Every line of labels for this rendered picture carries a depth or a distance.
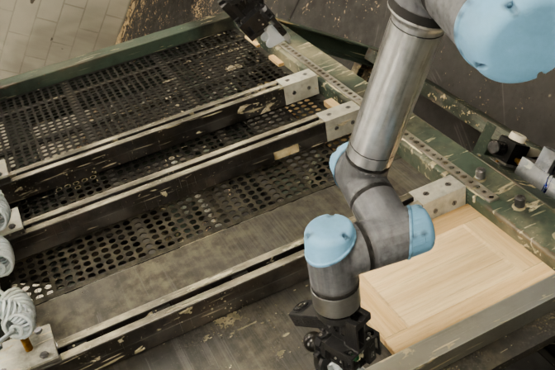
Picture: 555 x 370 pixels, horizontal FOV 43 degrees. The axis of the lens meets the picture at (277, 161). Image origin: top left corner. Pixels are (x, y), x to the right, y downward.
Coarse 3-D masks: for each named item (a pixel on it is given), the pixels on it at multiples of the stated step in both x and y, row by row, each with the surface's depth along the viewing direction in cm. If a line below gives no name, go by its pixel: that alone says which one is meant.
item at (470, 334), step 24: (528, 288) 143; (552, 288) 142; (480, 312) 140; (504, 312) 139; (528, 312) 139; (432, 336) 136; (456, 336) 136; (480, 336) 135; (384, 360) 133; (408, 360) 132; (432, 360) 132; (456, 360) 136
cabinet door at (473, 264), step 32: (448, 224) 167; (480, 224) 165; (416, 256) 159; (448, 256) 158; (480, 256) 156; (512, 256) 155; (384, 288) 152; (416, 288) 151; (448, 288) 150; (480, 288) 148; (512, 288) 147; (384, 320) 144; (416, 320) 143; (448, 320) 142
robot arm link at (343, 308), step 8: (312, 296) 106; (352, 296) 104; (360, 296) 107; (320, 304) 105; (328, 304) 104; (336, 304) 104; (344, 304) 104; (352, 304) 105; (320, 312) 106; (328, 312) 105; (336, 312) 105; (344, 312) 105; (352, 312) 105
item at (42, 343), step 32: (416, 192) 170; (448, 192) 168; (288, 256) 157; (192, 288) 152; (224, 288) 151; (256, 288) 155; (128, 320) 148; (160, 320) 147; (192, 320) 151; (0, 352) 139; (32, 352) 138; (64, 352) 142; (96, 352) 143; (128, 352) 147
